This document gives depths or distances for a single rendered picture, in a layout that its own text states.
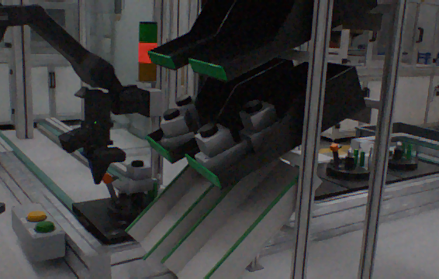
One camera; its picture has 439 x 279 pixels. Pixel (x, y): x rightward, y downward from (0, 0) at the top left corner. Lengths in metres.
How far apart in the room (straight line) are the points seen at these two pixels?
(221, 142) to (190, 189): 0.28
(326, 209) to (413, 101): 6.11
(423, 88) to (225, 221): 6.76
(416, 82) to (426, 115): 0.57
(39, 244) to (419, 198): 1.15
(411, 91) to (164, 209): 6.50
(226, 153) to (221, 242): 0.18
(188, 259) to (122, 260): 0.21
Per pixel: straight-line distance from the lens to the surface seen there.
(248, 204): 0.92
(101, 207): 1.30
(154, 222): 1.05
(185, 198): 1.04
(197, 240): 0.92
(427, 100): 7.72
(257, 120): 0.81
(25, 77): 2.20
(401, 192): 1.66
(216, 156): 0.79
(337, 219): 1.47
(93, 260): 1.07
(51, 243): 1.20
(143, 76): 1.39
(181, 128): 0.89
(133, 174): 1.21
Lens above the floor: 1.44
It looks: 14 degrees down
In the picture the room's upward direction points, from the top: 3 degrees clockwise
